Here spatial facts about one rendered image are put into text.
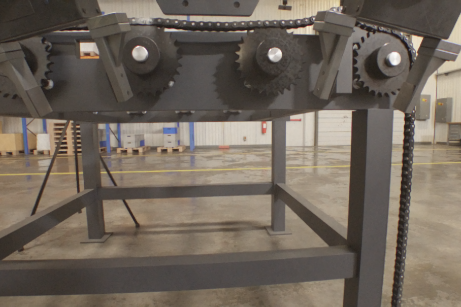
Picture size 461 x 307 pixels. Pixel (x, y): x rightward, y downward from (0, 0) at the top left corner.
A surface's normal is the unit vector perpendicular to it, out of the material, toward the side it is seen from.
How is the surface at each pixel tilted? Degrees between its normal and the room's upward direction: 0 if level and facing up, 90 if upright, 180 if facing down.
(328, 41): 113
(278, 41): 90
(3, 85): 90
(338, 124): 90
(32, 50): 90
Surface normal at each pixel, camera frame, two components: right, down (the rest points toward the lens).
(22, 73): 0.98, -0.13
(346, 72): 0.09, 0.10
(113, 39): -0.04, 0.48
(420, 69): -0.98, -0.10
